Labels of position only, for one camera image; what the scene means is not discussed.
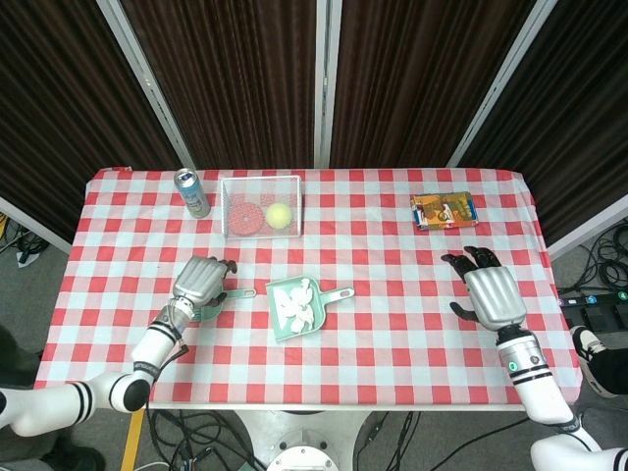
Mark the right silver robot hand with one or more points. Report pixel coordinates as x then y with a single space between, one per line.
495 297

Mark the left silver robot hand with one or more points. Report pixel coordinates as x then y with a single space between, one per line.
196 279

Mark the green hand brush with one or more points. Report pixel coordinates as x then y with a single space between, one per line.
240 293

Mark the paper scrap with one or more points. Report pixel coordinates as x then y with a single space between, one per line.
294 307
300 325
305 290

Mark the green dustpan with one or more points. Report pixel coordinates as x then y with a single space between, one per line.
321 300

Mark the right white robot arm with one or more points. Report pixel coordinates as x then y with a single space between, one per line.
535 378

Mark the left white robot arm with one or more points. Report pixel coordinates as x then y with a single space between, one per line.
147 353

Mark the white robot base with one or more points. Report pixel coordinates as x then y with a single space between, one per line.
304 458

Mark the blue drink can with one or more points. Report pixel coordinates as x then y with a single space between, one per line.
193 196

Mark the orange snack packet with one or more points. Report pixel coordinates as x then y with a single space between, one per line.
444 211

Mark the white black sneaker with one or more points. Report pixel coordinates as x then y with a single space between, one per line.
586 348

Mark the yellow tennis ball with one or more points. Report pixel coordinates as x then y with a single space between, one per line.
279 216

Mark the red white checkered tablecloth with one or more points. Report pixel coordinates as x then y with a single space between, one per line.
392 363

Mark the black trouser leg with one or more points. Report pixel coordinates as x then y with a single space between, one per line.
613 368

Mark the dark brown partition panel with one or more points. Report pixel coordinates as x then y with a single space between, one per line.
574 113
59 108
235 83
412 83

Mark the black shoe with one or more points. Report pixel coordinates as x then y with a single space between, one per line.
73 458

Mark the aluminium partition rail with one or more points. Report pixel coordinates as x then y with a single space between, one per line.
34 225
589 225

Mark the aluminium partition post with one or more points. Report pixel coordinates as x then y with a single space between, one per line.
326 83
500 83
147 83

